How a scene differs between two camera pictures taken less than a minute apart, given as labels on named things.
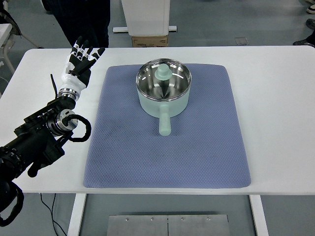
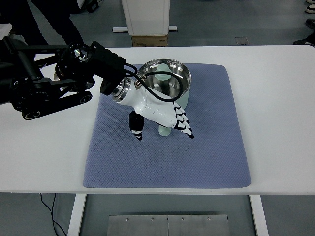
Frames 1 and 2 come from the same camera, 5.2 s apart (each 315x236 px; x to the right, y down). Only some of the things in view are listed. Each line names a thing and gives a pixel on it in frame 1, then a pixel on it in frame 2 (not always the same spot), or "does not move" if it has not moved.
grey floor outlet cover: x=241 y=41 does not move
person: x=89 y=19 -> x=19 y=14
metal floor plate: x=171 y=225 does not move
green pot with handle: x=163 y=87 does not move
